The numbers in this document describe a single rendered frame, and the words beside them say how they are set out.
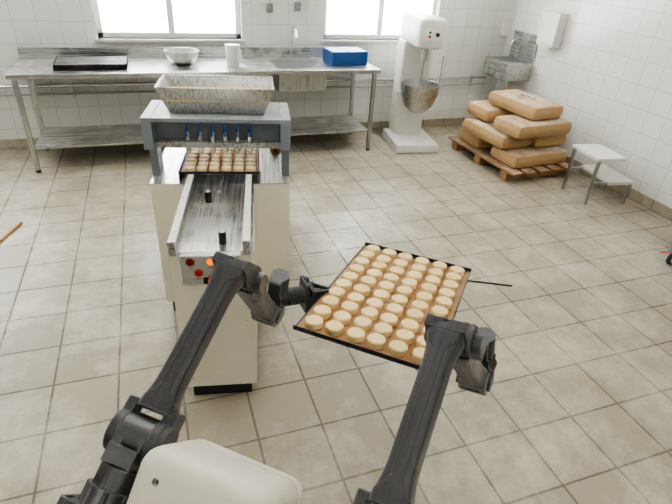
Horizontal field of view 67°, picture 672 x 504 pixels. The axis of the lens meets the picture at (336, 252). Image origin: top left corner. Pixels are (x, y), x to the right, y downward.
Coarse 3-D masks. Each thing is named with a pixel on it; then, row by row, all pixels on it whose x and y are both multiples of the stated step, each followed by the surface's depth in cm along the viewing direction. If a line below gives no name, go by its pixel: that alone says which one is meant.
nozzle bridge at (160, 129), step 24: (144, 120) 241; (168, 120) 243; (192, 120) 244; (216, 120) 246; (240, 120) 247; (264, 120) 249; (288, 120) 250; (144, 144) 247; (168, 144) 252; (192, 144) 254; (216, 144) 255; (240, 144) 257; (264, 144) 259; (288, 144) 257; (288, 168) 275
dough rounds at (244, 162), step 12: (192, 156) 271; (204, 156) 272; (216, 156) 273; (228, 156) 274; (240, 156) 275; (252, 156) 276; (192, 168) 257; (204, 168) 258; (216, 168) 259; (228, 168) 260; (240, 168) 260; (252, 168) 261
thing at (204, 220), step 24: (216, 192) 253; (240, 192) 255; (192, 216) 230; (216, 216) 231; (240, 216) 232; (192, 240) 211; (216, 240) 213; (240, 240) 214; (192, 288) 212; (192, 312) 219; (240, 312) 222; (216, 336) 227; (240, 336) 229; (216, 360) 235; (240, 360) 237; (192, 384) 241; (216, 384) 243; (240, 384) 249
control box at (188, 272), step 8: (184, 256) 201; (192, 256) 201; (200, 256) 202; (208, 256) 202; (240, 256) 205; (184, 264) 202; (200, 264) 203; (184, 272) 204; (192, 272) 205; (208, 272) 206; (184, 280) 206; (192, 280) 207; (200, 280) 207
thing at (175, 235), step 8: (192, 176) 254; (192, 184) 251; (184, 192) 237; (192, 192) 251; (184, 200) 230; (184, 208) 223; (176, 216) 216; (184, 216) 224; (176, 224) 210; (176, 232) 204; (168, 240) 199; (176, 240) 202; (168, 248) 198; (176, 248) 201
